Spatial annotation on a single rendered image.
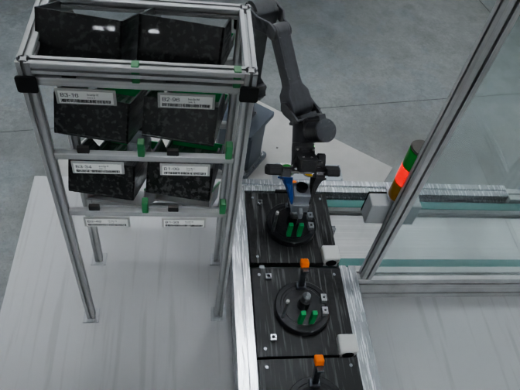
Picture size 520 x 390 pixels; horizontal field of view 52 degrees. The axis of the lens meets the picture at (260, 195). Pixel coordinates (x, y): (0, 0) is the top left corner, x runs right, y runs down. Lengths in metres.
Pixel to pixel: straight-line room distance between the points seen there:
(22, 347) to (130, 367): 0.27
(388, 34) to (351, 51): 0.41
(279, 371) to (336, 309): 0.22
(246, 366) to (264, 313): 0.13
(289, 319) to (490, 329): 0.61
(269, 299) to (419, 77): 2.75
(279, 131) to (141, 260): 0.70
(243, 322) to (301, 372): 0.19
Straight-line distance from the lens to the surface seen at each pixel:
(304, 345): 1.32
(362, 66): 3.80
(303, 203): 1.37
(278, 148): 1.84
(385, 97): 3.60
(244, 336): 1.33
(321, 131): 1.27
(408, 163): 1.16
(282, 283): 1.39
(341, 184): 1.64
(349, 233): 1.59
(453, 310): 1.63
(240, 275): 1.40
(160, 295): 1.47
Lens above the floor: 2.16
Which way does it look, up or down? 50 degrees down
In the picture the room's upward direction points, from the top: 11 degrees clockwise
